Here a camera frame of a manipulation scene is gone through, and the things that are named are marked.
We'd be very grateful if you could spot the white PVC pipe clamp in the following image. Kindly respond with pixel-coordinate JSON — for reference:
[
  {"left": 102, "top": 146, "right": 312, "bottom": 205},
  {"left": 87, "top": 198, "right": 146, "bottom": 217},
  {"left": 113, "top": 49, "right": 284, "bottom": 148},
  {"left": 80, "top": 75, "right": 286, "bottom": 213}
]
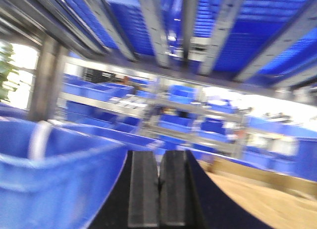
[{"left": 27, "top": 120, "right": 53, "bottom": 160}]

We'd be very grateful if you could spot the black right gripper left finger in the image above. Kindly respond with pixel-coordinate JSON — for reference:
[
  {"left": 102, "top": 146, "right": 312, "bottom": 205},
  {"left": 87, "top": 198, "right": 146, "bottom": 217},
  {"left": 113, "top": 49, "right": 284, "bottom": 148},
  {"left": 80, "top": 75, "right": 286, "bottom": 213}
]
[{"left": 88, "top": 151, "right": 159, "bottom": 229}]

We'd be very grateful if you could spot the brown cardboard box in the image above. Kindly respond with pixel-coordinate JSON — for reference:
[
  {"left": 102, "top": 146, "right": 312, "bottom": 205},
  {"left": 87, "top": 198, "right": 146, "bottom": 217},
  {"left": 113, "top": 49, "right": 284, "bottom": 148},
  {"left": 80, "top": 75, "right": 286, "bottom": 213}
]
[{"left": 198, "top": 158, "right": 317, "bottom": 229}]

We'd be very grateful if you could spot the steel shelf upright post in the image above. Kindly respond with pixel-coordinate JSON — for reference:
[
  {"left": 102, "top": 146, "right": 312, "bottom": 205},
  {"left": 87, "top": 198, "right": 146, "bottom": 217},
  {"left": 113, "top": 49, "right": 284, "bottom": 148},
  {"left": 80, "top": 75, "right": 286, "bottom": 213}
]
[{"left": 28, "top": 35, "right": 68, "bottom": 121}]

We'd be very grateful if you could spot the large blue plastic bin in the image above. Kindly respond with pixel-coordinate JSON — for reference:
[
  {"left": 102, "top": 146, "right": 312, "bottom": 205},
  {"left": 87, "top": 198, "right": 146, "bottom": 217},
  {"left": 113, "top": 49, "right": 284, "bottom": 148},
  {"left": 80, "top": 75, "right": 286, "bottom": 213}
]
[{"left": 0, "top": 117, "right": 154, "bottom": 229}]

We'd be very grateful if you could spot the green potted plant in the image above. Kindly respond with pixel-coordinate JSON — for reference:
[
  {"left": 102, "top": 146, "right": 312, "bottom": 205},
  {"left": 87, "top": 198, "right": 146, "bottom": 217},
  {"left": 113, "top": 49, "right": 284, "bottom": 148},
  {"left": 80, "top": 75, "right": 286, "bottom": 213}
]
[{"left": 0, "top": 41, "right": 19, "bottom": 100}]

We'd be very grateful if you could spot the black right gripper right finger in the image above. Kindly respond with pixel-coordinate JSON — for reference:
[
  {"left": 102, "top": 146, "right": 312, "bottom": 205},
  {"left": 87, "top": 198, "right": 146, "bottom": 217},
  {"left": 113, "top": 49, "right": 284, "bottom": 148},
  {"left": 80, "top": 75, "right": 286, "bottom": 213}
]
[{"left": 159, "top": 150, "right": 270, "bottom": 229}]

